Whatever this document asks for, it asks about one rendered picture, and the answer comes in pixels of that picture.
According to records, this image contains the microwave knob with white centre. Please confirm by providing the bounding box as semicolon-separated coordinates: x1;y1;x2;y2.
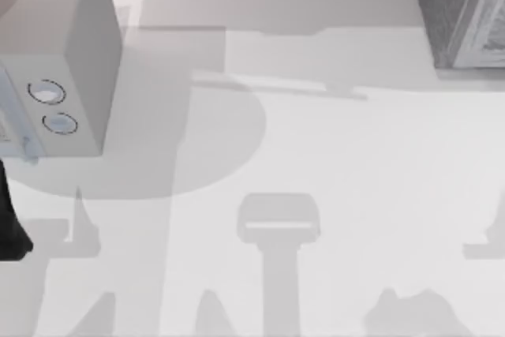
27;79;67;106

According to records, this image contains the grey cabinet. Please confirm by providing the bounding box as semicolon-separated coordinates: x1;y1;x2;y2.
408;0;505;71

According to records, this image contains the pale blue microwave door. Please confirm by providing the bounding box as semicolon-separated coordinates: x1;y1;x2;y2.
0;66;43;166

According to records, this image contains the pale microwave oven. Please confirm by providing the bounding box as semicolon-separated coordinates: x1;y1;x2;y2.
0;0;122;166

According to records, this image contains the microwave knob with blue centre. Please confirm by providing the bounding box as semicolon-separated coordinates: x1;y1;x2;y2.
41;111;79;136

